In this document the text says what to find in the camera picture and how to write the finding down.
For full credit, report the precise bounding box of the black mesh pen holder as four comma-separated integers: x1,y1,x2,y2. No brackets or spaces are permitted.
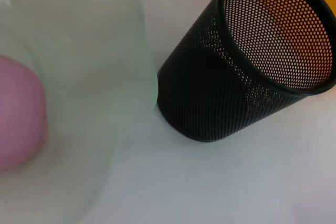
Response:
156,0,336,144

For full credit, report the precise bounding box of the green glass fruit plate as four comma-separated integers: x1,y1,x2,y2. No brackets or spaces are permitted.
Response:
0,0,158,224

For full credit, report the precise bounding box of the pink peach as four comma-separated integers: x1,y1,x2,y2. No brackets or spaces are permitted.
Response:
0,55,49,171

